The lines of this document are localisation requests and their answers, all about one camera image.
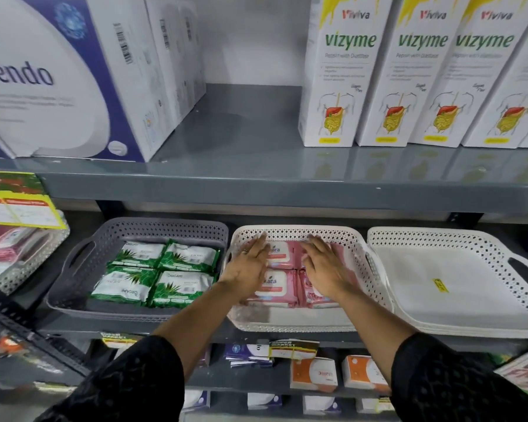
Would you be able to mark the person's left hand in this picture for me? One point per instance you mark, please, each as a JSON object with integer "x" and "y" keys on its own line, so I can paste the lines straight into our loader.
{"x": 244, "y": 272}

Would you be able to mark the person's right hand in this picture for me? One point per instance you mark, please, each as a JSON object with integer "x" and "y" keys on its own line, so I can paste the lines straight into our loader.
{"x": 330, "y": 272}

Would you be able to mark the person's left fingers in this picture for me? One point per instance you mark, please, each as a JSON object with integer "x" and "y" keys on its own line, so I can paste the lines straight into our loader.
{"x": 255, "y": 249}

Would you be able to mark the person's right fingers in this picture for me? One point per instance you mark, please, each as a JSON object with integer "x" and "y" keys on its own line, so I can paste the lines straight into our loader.
{"x": 317, "y": 250}

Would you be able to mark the person's left forearm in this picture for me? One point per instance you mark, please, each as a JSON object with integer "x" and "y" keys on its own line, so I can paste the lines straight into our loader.
{"x": 189, "y": 329}

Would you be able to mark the person's right forearm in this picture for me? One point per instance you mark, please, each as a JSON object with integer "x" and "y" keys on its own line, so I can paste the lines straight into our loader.
{"x": 378, "y": 329}

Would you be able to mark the pink white wipes packet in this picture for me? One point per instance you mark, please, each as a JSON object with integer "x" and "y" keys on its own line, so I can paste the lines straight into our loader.
{"x": 279, "y": 287}
{"x": 339, "y": 252}
{"x": 310, "y": 298}
{"x": 284, "y": 254}

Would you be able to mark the green white wipes packet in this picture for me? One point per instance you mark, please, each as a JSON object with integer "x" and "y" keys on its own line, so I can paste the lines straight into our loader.
{"x": 123, "y": 286}
{"x": 180, "y": 289}
{"x": 189, "y": 257}
{"x": 138, "y": 254}

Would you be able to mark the grey metal shelf rack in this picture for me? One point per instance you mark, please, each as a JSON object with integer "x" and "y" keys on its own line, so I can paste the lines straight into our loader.
{"x": 246, "y": 182}

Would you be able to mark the white perforated plastic basket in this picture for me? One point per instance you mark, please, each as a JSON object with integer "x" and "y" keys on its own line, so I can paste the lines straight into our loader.
{"x": 290, "y": 318}

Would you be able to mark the yellow black shelf tag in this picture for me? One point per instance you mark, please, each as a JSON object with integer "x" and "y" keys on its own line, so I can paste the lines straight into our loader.
{"x": 119, "y": 340}
{"x": 294, "y": 349}

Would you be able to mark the purple white small boxes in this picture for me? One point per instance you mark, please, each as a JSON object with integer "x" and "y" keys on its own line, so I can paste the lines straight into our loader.
{"x": 246, "y": 353}

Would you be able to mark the orange white small box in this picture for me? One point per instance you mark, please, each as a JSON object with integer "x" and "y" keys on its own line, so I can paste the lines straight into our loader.
{"x": 313, "y": 374}
{"x": 363, "y": 373}

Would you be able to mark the small yellow sticker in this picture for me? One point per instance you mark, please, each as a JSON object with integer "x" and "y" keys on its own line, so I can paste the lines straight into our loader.
{"x": 440, "y": 286}

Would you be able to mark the empty white perforated basket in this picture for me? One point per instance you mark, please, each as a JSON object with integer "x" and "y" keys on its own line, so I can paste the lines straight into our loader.
{"x": 457, "y": 312}

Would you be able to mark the white box with stomach print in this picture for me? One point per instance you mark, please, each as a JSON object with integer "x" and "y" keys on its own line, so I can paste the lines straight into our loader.
{"x": 405, "y": 92}
{"x": 339, "y": 83}
{"x": 515, "y": 101}
{"x": 457, "y": 96}

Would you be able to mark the grey perforated plastic basket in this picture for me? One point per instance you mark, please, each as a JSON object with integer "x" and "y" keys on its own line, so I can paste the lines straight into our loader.
{"x": 83, "y": 268}

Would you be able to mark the small white perforated basket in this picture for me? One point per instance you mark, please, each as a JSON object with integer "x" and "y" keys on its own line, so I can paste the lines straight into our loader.
{"x": 35, "y": 263}

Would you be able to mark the red white printed package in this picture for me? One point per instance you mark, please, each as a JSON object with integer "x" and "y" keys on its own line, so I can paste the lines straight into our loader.
{"x": 523, "y": 369}

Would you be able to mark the yellow green shelf label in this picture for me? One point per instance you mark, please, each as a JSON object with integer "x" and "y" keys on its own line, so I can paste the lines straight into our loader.
{"x": 17, "y": 202}

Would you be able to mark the large white purple box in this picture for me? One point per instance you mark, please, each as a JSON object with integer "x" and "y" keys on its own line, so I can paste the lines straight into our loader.
{"x": 70, "y": 74}

